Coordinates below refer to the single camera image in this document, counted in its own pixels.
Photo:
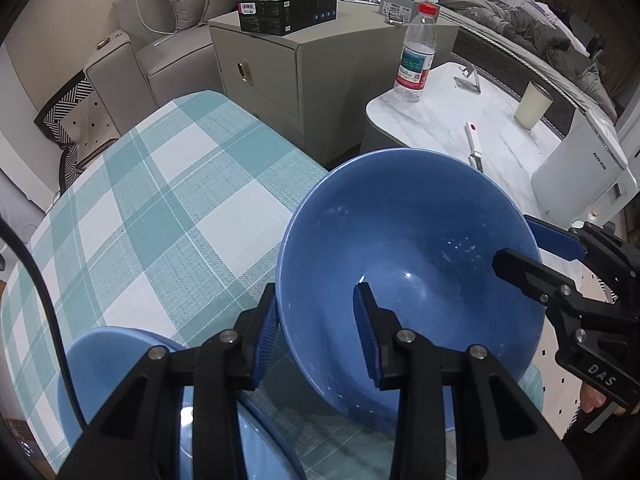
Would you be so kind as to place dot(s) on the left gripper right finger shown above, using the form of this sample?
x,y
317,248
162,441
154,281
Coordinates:
x,y
499,433

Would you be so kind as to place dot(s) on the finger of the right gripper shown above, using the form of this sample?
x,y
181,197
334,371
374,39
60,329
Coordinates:
x,y
535,280
563,244

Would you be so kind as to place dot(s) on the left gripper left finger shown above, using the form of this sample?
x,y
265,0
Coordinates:
x,y
136,433

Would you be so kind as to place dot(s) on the dark blue bowl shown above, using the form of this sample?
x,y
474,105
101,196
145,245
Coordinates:
x,y
421,228

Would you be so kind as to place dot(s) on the light blue bowl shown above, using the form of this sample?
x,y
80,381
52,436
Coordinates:
x,y
99,360
266,454

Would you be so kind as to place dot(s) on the person right hand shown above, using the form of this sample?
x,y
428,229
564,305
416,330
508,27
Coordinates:
x,y
590,398

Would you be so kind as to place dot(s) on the white air purifier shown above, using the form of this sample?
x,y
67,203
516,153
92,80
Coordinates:
x,y
587,177

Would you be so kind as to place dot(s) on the white red pen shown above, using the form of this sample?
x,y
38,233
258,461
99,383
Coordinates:
x,y
475,155

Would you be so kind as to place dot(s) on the beige cup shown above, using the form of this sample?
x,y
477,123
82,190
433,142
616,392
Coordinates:
x,y
534,103

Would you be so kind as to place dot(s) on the teal checkered tablecloth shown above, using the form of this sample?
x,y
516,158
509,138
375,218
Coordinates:
x,y
176,229

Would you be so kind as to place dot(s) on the plastic water bottle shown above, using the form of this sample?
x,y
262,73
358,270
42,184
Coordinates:
x,y
417,54

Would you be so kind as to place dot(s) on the grey bedside cabinet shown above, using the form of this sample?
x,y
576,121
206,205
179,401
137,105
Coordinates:
x,y
311,86

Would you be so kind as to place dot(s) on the black white patterned rug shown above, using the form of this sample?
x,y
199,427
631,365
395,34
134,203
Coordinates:
x,y
76,120

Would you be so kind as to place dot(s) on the black cardboard box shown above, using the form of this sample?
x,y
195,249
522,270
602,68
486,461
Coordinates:
x,y
282,17

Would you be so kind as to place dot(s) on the grey sofa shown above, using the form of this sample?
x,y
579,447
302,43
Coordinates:
x,y
146,63

